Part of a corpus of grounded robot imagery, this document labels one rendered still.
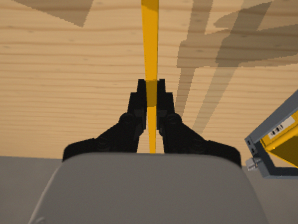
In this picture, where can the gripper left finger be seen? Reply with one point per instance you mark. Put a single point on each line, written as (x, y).
(122, 137)

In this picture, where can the yellow bar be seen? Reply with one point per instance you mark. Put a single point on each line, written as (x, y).
(150, 20)

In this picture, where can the yellow open bin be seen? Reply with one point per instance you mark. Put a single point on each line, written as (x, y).
(287, 151)

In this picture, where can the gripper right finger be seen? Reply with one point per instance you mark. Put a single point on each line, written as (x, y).
(182, 139)

